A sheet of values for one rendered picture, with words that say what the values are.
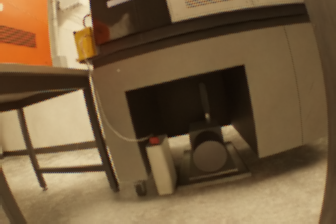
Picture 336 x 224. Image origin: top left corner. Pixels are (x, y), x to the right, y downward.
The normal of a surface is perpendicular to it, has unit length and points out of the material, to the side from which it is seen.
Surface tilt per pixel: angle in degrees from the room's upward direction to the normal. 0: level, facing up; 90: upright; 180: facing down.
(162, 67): 90
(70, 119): 90
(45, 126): 90
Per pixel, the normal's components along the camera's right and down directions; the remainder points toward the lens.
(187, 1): -0.13, 0.08
